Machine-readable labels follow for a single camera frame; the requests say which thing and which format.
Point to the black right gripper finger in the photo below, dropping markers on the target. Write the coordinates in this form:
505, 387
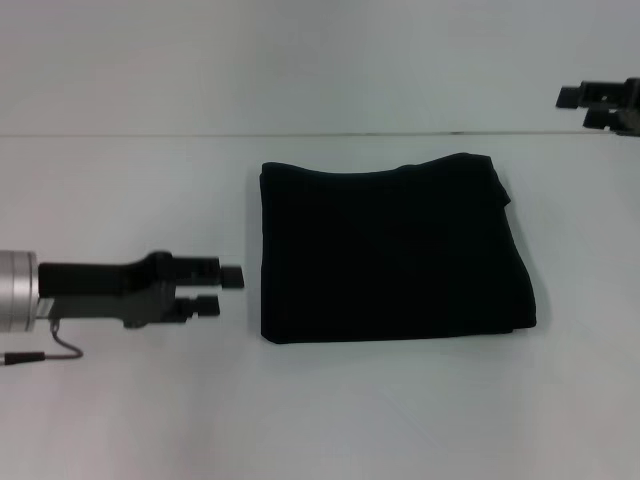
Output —
595, 94
602, 120

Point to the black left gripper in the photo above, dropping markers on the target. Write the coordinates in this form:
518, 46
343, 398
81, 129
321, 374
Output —
115, 295

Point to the black t-shirt with white print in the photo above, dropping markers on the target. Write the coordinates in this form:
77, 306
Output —
395, 250

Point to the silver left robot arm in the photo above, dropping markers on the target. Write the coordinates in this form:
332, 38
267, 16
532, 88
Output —
17, 292

